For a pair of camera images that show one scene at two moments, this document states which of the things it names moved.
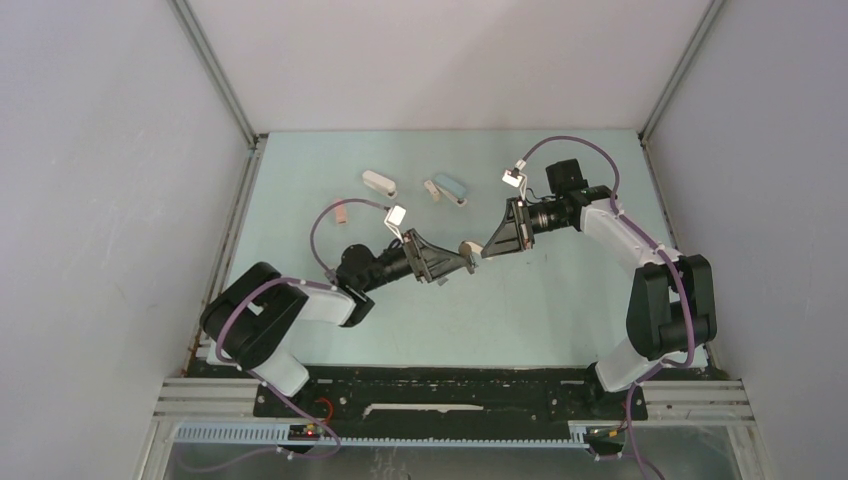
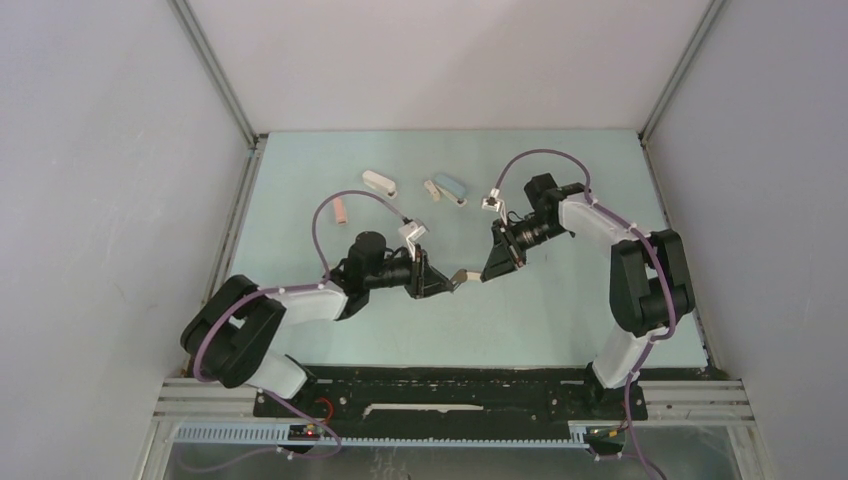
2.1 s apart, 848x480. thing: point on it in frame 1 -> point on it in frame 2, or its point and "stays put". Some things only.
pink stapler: (341, 211) stays put
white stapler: (380, 183) stays put
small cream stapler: (429, 185) stays put
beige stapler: (466, 248) -> (461, 276)
